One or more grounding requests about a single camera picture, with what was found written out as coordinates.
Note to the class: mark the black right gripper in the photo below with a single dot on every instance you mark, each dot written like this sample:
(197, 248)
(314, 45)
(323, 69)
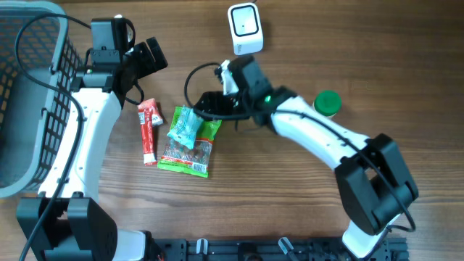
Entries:
(214, 100)

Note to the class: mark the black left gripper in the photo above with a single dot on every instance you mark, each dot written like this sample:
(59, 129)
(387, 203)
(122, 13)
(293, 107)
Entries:
(150, 66)

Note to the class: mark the teal translucent packet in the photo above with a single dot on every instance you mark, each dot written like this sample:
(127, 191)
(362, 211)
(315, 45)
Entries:
(186, 124)

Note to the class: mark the red stick packet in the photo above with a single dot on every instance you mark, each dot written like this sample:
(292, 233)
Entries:
(149, 118)

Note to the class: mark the green snack bag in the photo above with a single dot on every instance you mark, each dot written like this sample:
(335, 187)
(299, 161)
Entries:
(179, 158)

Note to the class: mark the green lid jar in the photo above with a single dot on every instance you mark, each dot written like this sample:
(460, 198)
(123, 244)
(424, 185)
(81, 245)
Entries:
(327, 103)

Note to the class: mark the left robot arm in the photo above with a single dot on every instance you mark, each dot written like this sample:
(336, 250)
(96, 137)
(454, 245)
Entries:
(65, 221)

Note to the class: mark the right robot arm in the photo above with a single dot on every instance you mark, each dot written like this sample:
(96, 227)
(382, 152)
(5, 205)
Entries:
(374, 182)

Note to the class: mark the white barcode scanner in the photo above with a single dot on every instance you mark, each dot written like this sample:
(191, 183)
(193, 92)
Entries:
(246, 29)

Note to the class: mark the grey plastic mesh basket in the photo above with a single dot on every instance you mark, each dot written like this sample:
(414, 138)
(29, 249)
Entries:
(35, 49)

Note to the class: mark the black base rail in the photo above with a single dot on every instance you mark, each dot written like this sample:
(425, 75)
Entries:
(312, 249)

